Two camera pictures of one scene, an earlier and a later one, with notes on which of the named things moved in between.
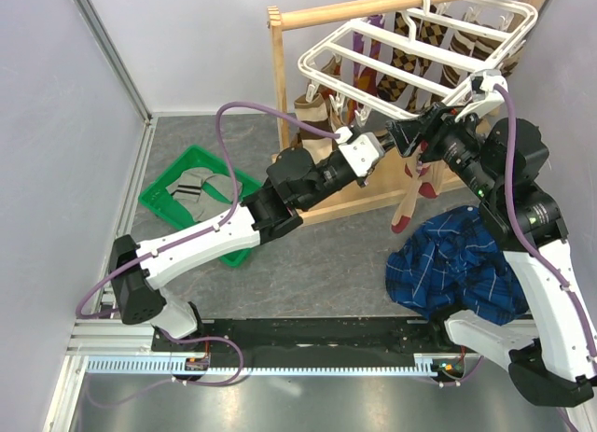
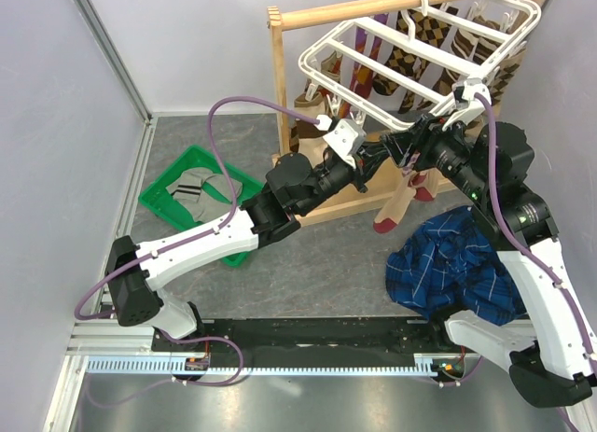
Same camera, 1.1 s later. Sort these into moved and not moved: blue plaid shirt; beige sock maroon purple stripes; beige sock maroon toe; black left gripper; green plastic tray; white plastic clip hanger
Moved: beige sock maroon purple stripes; beige sock maroon toe
Not moved: black left gripper; blue plaid shirt; green plastic tray; white plastic clip hanger
